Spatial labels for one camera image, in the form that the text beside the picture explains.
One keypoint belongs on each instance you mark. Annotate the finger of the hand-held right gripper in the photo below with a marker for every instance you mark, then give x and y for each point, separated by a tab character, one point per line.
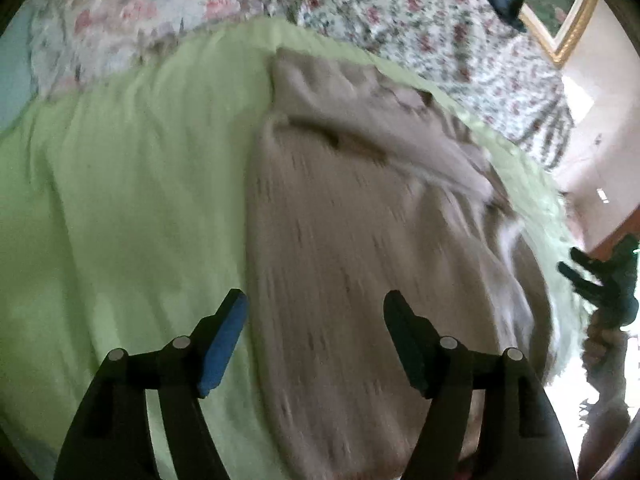
582	259
577	281

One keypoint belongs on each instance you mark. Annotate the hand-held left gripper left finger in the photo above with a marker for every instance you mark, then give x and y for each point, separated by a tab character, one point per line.
224	345

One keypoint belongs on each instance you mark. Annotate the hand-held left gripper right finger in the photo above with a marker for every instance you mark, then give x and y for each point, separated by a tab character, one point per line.
406	345

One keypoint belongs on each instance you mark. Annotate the beige knit sweater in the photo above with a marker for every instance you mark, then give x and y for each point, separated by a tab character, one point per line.
370	240

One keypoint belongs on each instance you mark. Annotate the person's right hand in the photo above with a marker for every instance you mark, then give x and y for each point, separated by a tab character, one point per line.
602	350

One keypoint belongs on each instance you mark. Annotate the light green bed sheet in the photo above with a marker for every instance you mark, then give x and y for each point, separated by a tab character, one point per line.
130	220

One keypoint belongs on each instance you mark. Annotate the gold framed picture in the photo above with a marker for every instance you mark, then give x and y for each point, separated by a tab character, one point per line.
560	5

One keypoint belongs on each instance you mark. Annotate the white red floral quilt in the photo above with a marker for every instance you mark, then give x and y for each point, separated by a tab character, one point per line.
420	25

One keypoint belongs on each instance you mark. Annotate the pastel floral pillow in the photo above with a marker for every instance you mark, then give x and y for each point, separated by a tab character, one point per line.
135	25

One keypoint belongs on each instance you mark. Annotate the turquoise floral pillow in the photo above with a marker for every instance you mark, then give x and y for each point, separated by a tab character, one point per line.
15	70

